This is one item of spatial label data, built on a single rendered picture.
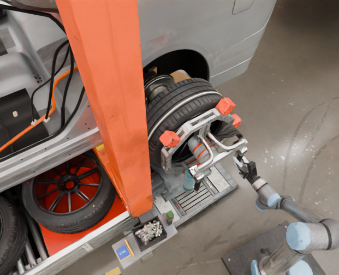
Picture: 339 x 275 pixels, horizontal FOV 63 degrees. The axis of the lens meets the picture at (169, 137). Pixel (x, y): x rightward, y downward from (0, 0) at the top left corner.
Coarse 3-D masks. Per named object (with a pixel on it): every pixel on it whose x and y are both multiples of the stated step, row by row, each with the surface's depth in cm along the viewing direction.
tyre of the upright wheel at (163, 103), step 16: (192, 80) 174; (160, 96) 167; (176, 96) 166; (192, 96) 164; (208, 96) 167; (160, 112) 164; (176, 112) 160; (192, 112) 162; (160, 128) 163; (176, 128) 165; (160, 144) 168; (160, 160) 186
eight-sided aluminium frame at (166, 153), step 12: (216, 108) 170; (192, 120) 162; (204, 120) 162; (228, 120) 179; (180, 132) 162; (192, 132) 161; (180, 144) 164; (168, 156) 166; (192, 156) 206; (168, 168) 181; (180, 168) 195
